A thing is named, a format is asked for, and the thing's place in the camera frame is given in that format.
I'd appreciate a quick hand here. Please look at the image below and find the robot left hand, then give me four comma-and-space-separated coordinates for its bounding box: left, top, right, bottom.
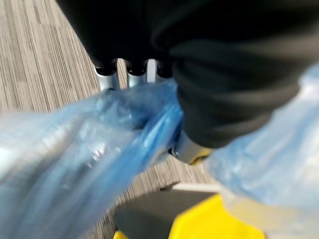
55, 0, 319, 164

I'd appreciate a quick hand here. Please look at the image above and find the blue plastic garbage bag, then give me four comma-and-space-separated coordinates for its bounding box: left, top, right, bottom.
0, 64, 319, 239

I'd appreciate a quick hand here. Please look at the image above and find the grey large trash can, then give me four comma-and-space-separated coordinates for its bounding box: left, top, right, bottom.
113, 183, 225, 239

